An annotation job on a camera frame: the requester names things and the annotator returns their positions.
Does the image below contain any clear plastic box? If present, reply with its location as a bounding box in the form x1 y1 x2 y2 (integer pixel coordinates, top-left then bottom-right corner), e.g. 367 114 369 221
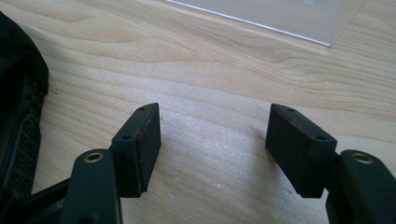
164 0 369 48

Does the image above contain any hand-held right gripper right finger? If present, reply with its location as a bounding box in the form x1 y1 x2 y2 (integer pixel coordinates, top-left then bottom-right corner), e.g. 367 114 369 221
264 103 338 199

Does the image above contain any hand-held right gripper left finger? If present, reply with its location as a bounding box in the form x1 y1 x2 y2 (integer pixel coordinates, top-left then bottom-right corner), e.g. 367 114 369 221
108 102 163 199

